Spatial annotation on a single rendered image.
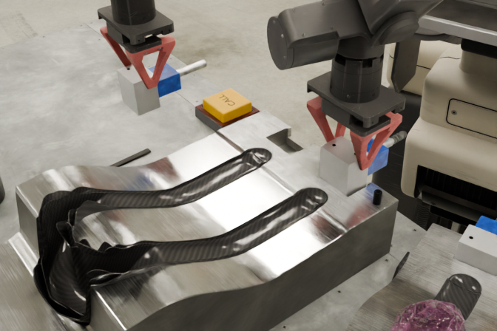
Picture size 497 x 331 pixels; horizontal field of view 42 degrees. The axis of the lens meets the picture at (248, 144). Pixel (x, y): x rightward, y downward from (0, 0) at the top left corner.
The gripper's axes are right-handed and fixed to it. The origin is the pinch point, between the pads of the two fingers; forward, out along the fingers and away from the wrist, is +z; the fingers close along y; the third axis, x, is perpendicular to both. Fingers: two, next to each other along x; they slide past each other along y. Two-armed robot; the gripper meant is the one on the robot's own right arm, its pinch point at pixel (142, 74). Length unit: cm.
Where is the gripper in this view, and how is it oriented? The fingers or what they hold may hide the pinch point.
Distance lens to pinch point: 93.4
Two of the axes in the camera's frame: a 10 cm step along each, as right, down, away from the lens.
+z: 0.2, 8.0, 6.0
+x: 8.1, -3.6, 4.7
